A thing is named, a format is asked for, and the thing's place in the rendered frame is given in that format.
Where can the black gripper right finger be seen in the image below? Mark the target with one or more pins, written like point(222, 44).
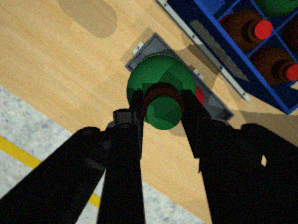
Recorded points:
point(234, 191)

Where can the dark grey tray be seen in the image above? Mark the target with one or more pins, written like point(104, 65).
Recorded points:
point(214, 106)

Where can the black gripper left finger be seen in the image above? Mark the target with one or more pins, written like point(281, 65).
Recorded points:
point(58, 189)

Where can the red cola bottle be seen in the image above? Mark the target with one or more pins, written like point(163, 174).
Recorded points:
point(199, 95)

